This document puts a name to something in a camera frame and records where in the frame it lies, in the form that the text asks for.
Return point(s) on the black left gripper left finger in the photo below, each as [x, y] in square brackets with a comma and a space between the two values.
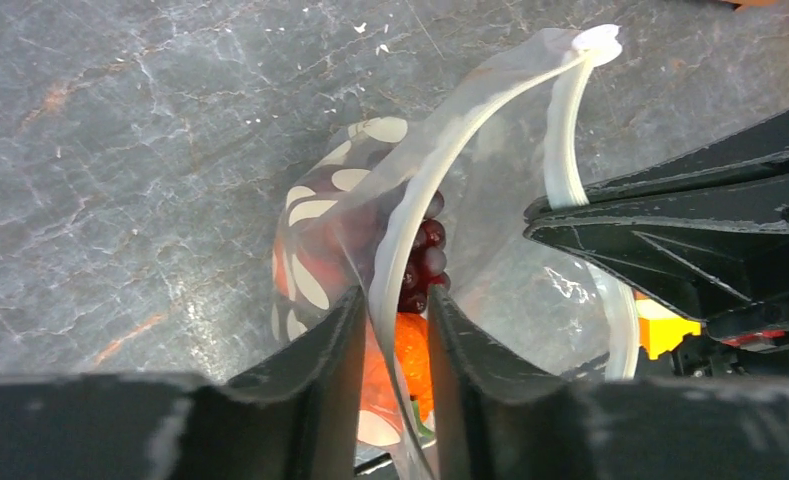
[292, 416]

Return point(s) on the pink toy peach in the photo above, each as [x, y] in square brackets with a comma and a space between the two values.
[309, 266]

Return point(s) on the clear dotted zip top bag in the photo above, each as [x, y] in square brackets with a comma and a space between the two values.
[505, 136]

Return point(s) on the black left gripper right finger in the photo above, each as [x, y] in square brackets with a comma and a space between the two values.
[500, 417]

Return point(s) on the orange toy pumpkin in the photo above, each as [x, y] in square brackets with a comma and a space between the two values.
[380, 421]

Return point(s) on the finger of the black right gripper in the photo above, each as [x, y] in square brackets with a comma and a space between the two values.
[718, 255]
[741, 178]

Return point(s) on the orange yellow block stack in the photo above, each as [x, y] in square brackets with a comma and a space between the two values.
[661, 330]

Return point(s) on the dark purple grape bunch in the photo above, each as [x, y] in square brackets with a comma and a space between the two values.
[427, 261]

